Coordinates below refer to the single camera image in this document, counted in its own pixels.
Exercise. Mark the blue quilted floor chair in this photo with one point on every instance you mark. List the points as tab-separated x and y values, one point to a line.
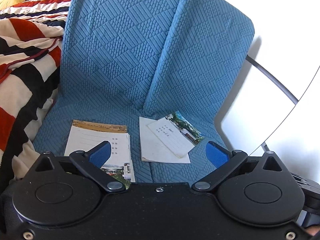
205	55
112	42

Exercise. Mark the small white booklet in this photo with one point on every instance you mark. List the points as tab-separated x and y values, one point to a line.
172	140

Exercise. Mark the dark grey wall strip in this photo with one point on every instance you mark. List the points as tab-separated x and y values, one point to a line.
265	148
272	75

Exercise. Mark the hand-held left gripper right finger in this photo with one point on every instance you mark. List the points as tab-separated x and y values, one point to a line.
217	155

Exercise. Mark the yellow pillow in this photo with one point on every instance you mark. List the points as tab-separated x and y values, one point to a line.
12	2

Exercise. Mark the landscape painting cover book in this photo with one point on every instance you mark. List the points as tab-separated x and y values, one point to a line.
100	126

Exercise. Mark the person's right hand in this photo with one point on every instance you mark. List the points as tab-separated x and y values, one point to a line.
312	230

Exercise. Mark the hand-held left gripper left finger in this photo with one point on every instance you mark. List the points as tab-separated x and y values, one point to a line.
101	153

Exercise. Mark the white envelope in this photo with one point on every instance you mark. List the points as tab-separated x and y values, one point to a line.
155	150

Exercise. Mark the landscape photo card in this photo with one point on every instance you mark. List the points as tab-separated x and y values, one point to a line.
190	127

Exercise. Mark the white paper sheet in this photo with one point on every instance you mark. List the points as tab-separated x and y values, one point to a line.
82	140

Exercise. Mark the red black striped blanket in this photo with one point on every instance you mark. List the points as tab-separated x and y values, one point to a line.
22	55

